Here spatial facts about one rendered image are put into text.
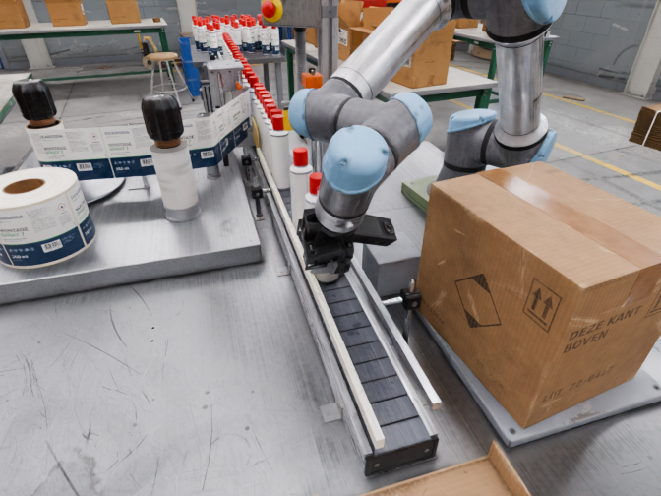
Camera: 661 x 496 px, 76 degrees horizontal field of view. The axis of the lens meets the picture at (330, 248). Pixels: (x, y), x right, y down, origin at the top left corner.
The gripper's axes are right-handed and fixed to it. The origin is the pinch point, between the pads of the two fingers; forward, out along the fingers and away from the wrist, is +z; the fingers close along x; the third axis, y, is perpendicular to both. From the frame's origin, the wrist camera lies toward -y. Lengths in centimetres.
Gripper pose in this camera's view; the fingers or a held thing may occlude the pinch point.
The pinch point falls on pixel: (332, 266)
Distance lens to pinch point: 82.3
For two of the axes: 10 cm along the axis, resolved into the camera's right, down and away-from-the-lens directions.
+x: 2.4, 8.8, -4.1
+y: -9.6, 1.6, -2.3
